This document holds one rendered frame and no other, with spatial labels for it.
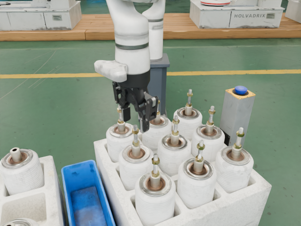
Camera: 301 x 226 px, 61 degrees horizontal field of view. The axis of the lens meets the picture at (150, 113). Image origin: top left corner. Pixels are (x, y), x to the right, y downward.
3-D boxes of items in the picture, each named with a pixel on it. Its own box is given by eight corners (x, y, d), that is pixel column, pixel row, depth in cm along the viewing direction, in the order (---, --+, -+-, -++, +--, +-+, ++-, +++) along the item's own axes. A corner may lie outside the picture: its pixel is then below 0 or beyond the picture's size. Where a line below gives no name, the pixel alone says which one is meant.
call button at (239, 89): (231, 92, 87) (232, 86, 86) (240, 89, 89) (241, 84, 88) (239, 97, 84) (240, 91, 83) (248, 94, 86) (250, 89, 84)
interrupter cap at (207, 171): (211, 160, 67) (212, 158, 67) (214, 182, 61) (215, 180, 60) (182, 158, 68) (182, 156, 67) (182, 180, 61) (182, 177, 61)
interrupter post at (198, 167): (202, 167, 65) (203, 157, 63) (203, 173, 63) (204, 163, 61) (192, 166, 65) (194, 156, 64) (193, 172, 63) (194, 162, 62)
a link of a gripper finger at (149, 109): (146, 98, 54) (142, 118, 58) (152, 103, 54) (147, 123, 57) (155, 94, 56) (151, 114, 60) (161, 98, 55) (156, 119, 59)
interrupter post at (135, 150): (131, 152, 70) (130, 143, 68) (139, 150, 71) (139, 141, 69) (133, 158, 68) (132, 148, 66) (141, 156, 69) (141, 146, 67)
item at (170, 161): (164, 172, 88) (166, 129, 79) (191, 182, 84) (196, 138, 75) (151, 191, 81) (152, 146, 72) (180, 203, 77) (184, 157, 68)
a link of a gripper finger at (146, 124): (141, 112, 59) (141, 130, 62) (150, 117, 57) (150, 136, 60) (146, 110, 60) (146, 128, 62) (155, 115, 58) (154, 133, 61)
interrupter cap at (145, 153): (119, 148, 71) (119, 146, 71) (145, 143, 73) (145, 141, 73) (125, 167, 65) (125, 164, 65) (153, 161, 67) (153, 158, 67)
